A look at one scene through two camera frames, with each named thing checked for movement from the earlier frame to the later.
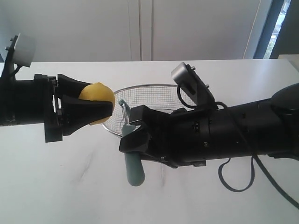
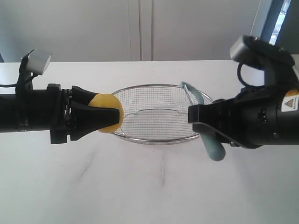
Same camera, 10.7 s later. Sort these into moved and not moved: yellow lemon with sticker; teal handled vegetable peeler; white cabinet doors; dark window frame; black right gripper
Moved: yellow lemon with sticker; teal handled vegetable peeler; black right gripper
Not moved: white cabinet doors; dark window frame
